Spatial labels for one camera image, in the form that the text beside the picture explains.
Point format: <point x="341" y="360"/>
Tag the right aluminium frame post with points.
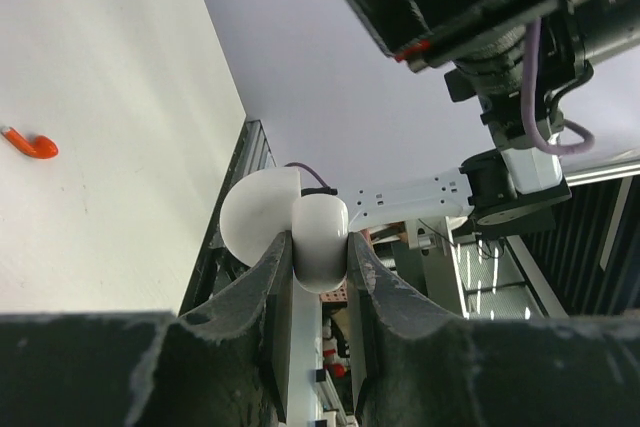
<point x="216" y="265"/>

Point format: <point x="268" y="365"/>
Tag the orange earbud near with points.
<point x="38" y="147"/>

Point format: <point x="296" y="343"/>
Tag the white charging case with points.
<point x="318" y="224"/>

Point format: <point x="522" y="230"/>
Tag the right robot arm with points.
<point x="521" y="176"/>

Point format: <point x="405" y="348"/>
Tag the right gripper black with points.
<point x="485" y="39"/>

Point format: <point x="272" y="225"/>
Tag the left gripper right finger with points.
<point x="416" y="364"/>

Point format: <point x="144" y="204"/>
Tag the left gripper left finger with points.
<point x="224" y="363"/>

